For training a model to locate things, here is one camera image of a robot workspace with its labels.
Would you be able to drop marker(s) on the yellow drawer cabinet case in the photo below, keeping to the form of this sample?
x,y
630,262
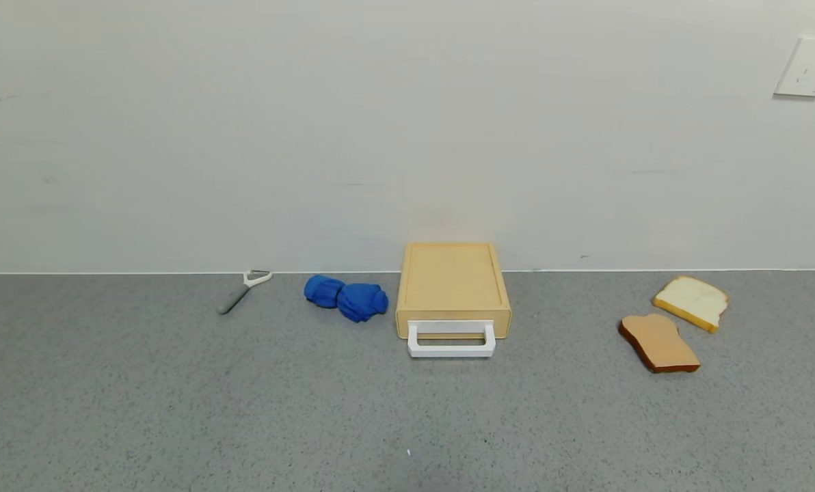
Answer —
x,y
452,273

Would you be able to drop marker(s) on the white bread slice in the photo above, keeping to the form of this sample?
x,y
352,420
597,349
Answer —
x,y
691,298

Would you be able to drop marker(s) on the white wall socket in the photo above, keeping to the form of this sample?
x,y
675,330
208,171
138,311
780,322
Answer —
x,y
807,66

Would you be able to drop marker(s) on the crumpled blue cloth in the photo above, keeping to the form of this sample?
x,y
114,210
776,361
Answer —
x,y
359,301

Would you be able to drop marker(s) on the white grey peeler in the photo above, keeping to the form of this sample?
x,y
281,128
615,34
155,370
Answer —
x,y
233,301

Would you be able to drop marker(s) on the brown toast slice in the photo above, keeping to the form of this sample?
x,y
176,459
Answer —
x,y
657,342

